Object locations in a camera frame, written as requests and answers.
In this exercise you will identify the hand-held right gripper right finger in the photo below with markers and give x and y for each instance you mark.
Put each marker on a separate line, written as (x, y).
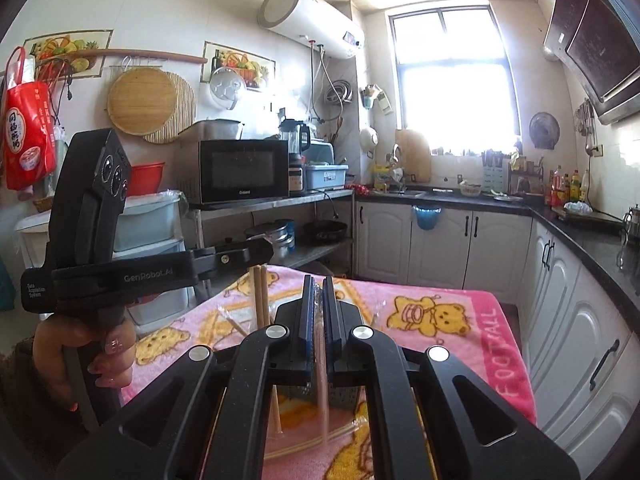
(329, 317)

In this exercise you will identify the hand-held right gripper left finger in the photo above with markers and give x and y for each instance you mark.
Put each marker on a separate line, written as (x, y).
(307, 317)

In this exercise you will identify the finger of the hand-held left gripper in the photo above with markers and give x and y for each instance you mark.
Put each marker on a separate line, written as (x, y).
(255, 249)
(220, 266)

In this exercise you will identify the wooden chopstick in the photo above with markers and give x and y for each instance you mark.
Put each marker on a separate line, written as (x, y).
(265, 300)
(322, 400)
(255, 300)

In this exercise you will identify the clear plastic chopstick bag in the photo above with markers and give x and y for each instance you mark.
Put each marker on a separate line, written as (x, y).
(225, 317)

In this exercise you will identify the person's left forearm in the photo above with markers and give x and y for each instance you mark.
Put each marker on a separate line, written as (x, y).
(20, 400)

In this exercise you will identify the hanging kitchen utensils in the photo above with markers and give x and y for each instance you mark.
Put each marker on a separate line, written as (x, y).
(586, 125)

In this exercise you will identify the person's left hand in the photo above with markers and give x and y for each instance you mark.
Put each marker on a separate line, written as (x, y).
(52, 345)

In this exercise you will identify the steel cooking pots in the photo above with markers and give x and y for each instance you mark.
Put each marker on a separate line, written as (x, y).
(262, 240)

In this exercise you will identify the steel pot with lid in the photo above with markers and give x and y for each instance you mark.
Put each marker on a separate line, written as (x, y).
(282, 242)

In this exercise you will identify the white plastic bucket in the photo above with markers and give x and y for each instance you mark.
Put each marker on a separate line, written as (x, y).
(32, 240)

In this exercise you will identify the light blue plastic drawer cabinet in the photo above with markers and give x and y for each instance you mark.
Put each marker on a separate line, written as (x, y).
(150, 225)

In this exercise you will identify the stainless steel shelf rack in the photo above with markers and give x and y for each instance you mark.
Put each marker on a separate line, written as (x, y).
(300, 197)

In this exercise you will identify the black wok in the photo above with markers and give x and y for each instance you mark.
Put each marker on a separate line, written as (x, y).
(325, 230)

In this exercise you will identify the red plastic basin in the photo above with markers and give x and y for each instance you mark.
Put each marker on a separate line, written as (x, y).
(147, 177)

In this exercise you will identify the black microwave oven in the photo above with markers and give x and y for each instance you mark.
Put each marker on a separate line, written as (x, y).
(240, 170)

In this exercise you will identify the grey dish box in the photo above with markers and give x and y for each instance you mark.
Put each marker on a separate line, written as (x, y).
(325, 175)

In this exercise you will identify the red printed carrier bag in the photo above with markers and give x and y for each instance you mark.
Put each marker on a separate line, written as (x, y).
(30, 130)

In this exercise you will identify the black blender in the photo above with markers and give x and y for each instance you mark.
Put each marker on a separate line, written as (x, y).
(294, 137)

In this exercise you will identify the pink bear printed blanket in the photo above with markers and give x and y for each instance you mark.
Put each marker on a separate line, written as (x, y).
(450, 320)

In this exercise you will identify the round bamboo board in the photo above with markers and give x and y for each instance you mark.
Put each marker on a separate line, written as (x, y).
(141, 101)

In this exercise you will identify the blue hanging bin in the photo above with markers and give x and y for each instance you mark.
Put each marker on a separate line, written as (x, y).
(427, 217)

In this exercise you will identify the yellow box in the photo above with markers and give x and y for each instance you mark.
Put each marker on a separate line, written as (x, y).
(384, 176)

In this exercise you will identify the round bamboo mat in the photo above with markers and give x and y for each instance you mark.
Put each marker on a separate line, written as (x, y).
(185, 110)

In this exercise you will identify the white hanging colander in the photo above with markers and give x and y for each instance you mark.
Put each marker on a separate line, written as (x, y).
(368, 137)

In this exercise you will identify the white round lid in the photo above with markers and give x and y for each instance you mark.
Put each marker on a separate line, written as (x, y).
(227, 87)

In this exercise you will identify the chrome sink faucet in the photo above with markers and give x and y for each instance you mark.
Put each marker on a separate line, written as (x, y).
(398, 167)

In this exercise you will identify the long wooden rolling pin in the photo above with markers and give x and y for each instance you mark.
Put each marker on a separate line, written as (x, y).
(125, 55)

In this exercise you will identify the wooden cutting board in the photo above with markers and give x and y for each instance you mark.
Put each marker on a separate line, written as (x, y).
(414, 152)

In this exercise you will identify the knife block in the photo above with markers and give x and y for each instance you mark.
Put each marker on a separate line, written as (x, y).
(495, 172)

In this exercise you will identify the white cylindrical water heater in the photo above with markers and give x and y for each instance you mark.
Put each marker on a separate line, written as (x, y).
(310, 20)

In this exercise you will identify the white kitchen cabinets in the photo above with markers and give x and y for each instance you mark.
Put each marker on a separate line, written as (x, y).
(565, 310)

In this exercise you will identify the kitchen window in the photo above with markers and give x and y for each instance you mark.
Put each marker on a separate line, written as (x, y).
(450, 80)

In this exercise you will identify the black kitchen countertop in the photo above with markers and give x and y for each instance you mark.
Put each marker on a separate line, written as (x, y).
(590, 240)

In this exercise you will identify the row of condiment bottles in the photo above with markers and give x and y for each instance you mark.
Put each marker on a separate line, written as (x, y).
(570, 187)

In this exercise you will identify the steel kettle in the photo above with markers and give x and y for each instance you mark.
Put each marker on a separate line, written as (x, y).
(632, 220)

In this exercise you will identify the black range hood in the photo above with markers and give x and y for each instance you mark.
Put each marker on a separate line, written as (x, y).
(595, 35)

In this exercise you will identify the fruit wall poster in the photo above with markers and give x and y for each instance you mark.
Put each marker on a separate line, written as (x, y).
(250, 67)
(65, 45)

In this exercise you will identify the wall chopstick holder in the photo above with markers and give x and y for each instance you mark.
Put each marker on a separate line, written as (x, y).
(374, 97)

